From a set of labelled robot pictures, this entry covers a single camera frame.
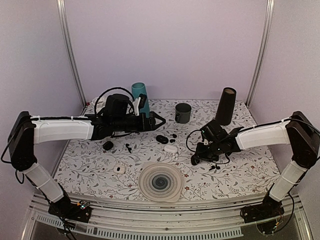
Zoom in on white oval earbud case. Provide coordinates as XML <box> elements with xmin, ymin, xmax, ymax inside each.
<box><xmin>164</xmin><ymin>145</ymin><xmax>178</xmax><ymax>154</ymax></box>

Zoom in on right aluminium frame post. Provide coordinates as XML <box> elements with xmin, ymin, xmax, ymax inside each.
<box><xmin>245</xmin><ymin>0</ymin><xmax>275</xmax><ymax>109</ymax></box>

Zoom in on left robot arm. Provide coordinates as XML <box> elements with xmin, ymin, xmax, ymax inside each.
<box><xmin>3</xmin><ymin>111</ymin><xmax>166</xmax><ymax>223</ymax></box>

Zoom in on dark grey mug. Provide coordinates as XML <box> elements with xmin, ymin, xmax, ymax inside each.
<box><xmin>175</xmin><ymin>102</ymin><xmax>192</xmax><ymax>124</ymax></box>

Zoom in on aluminium frame post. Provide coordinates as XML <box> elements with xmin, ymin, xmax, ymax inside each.
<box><xmin>245</xmin><ymin>0</ymin><xmax>275</xmax><ymax>109</ymax></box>
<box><xmin>56</xmin><ymin>0</ymin><xmax>87</xmax><ymax>107</ymax></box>

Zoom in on left aluminium frame post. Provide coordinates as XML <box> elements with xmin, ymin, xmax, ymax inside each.
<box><xmin>56</xmin><ymin>0</ymin><xmax>87</xmax><ymax>107</ymax></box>

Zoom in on small black earbud case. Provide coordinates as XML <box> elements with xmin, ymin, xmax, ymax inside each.
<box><xmin>102</xmin><ymin>141</ymin><xmax>114</xmax><ymax>151</ymax></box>

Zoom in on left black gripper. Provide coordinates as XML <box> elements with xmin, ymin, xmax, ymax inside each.
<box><xmin>112</xmin><ymin>111</ymin><xmax>167</xmax><ymax>134</ymax></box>

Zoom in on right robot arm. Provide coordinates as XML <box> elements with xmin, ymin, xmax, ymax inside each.
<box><xmin>191</xmin><ymin>111</ymin><xmax>320</xmax><ymax>223</ymax></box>

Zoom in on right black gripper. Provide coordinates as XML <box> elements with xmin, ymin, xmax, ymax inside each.
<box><xmin>194</xmin><ymin>140</ymin><xmax>223</xmax><ymax>163</ymax></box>

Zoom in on spiral patterned ceramic plate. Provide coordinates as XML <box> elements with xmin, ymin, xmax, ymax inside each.
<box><xmin>137</xmin><ymin>163</ymin><xmax>184</xmax><ymax>203</ymax></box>

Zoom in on black oval earbud case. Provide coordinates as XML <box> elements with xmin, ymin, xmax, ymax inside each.
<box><xmin>155</xmin><ymin>134</ymin><xmax>169</xmax><ymax>145</ymax></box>

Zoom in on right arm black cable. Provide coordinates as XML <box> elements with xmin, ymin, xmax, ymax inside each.
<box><xmin>185</xmin><ymin>129</ymin><xmax>231</xmax><ymax>166</ymax></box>

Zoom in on teal tapered vase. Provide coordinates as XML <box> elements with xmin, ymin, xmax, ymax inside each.
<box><xmin>131</xmin><ymin>82</ymin><xmax>150</xmax><ymax>118</ymax></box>

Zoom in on black tapered vase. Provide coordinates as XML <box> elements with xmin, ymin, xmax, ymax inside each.
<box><xmin>215</xmin><ymin>87</ymin><xmax>237</xmax><ymax>126</ymax></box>

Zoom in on white case near plate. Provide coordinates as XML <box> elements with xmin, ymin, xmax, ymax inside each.
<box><xmin>113</xmin><ymin>165</ymin><xmax>126</xmax><ymax>175</ymax></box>

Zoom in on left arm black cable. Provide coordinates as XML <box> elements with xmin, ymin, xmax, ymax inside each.
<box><xmin>94</xmin><ymin>86</ymin><xmax>135</xmax><ymax>116</ymax></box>

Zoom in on white ribbed vase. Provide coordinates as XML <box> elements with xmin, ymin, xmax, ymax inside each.
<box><xmin>90</xmin><ymin>96</ymin><xmax>106</xmax><ymax>113</ymax></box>

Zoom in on black gold-trimmed earbud case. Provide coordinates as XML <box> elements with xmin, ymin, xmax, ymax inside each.
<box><xmin>191</xmin><ymin>155</ymin><xmax>202</xmax><ymax>166</ymax></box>

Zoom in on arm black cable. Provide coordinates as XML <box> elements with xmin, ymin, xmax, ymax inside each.
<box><xmin>94</xmin><ymin>86</ymin><xmax>135</xmax><ymax>116</ymax></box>
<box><xmin>185</xmin><ymin>129</ymin><xmax>231</xmax><ymax>166</ymax></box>

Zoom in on aluminium front rail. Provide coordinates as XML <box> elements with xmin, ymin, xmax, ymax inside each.
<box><xmin>21</xmin><ymin>193</ymin><xmax>315</xmax><ymax>240</ymax></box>

